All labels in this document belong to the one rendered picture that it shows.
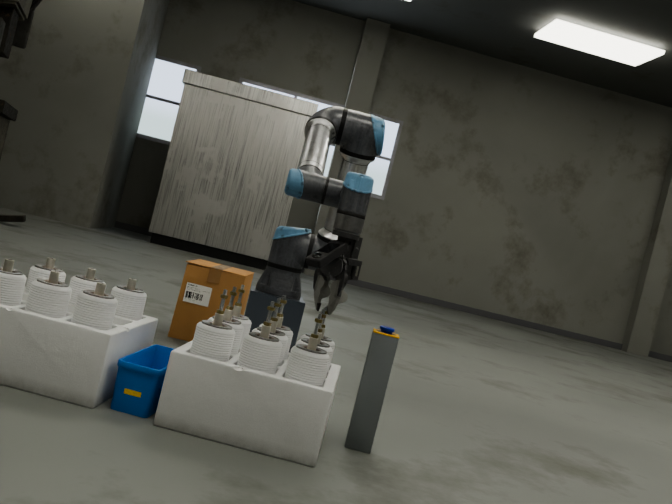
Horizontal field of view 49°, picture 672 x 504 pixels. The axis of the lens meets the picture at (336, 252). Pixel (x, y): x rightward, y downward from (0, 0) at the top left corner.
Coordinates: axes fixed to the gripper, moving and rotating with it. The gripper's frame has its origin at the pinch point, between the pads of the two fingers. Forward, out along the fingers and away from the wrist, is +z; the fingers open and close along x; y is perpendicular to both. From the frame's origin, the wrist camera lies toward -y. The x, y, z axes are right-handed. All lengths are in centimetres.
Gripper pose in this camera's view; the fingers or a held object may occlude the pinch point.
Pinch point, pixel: (322, 307)
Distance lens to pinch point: 189.4
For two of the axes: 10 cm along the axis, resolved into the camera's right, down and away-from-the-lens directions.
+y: 6.0, 1.3, 7.9
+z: -2.4, 9.7, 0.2
